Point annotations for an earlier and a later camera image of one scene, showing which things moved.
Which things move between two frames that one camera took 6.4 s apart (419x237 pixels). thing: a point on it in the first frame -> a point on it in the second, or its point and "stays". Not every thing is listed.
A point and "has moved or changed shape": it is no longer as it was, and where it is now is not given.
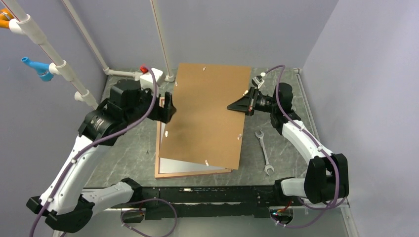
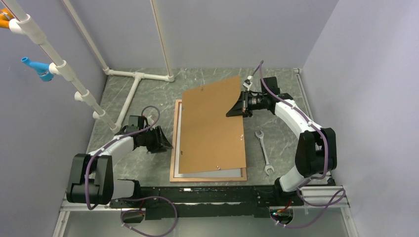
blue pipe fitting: (42, 69) stays
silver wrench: (268, 166) stays
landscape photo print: (169, 165) -> (228, 173)
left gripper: (164, 114) -> (156, 147)
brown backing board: (203, 130) has moved or changed shape
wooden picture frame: (157, 175) -> (243, 174)
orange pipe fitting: (6, 15) stays
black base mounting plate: (181, 202) stays
